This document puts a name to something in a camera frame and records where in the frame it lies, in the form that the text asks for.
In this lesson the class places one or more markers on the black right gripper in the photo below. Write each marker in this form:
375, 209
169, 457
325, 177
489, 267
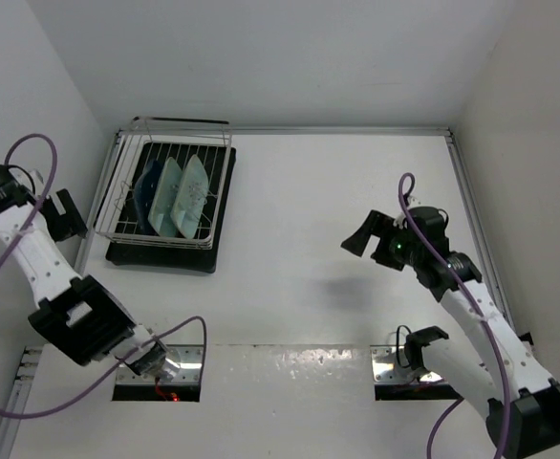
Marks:
376, 224

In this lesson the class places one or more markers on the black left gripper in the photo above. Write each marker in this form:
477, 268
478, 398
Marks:
67, 224

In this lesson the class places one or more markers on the dark blue leaf plate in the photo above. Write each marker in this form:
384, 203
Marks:
144, 193

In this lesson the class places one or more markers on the light green plate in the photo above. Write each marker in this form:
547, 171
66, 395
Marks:
191, 197
167, 189

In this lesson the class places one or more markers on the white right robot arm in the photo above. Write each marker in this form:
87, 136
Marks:
517, 396

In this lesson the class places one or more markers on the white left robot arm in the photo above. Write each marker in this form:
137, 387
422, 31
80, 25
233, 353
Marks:
75, 313

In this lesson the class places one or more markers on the black drain tray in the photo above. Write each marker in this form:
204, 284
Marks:
193, 260

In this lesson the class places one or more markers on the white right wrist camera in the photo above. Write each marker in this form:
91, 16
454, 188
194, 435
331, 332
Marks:
411, 201

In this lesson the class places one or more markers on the white wire dish rack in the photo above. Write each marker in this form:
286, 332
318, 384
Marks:
159, 138

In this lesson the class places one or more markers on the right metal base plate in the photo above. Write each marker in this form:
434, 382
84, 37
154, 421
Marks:
389, 367

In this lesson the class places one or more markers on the metal base plate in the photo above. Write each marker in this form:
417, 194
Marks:
182, 366
389, 367

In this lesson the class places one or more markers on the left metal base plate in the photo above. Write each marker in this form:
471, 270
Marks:
182, 366

